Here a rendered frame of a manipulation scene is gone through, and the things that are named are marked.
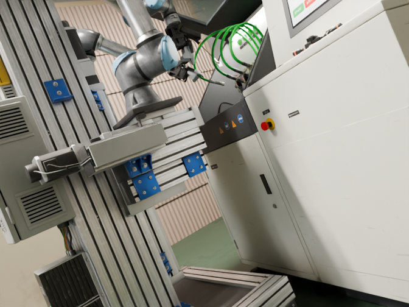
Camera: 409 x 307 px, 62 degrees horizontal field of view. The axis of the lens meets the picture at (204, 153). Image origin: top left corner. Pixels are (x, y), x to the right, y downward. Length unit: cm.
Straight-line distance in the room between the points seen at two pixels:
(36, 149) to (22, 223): 25
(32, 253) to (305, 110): 283
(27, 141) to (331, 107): 103
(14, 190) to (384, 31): 120
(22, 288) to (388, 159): 308
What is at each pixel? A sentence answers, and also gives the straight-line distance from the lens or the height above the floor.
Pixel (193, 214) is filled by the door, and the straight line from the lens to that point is 401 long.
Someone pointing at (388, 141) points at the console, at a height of 62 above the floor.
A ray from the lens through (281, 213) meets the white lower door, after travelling 162.
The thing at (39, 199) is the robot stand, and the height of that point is 87.
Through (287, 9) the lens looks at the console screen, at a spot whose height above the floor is 123.
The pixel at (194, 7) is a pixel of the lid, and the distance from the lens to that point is 225.
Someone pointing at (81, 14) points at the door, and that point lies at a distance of 429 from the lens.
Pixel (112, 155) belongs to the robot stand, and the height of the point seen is 90.
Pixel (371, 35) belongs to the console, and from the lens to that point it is 106.
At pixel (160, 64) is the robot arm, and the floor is 116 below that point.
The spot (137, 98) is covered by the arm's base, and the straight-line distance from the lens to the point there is 133.
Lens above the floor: 79
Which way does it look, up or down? level
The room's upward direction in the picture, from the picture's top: 23 degrees counter-clockwise
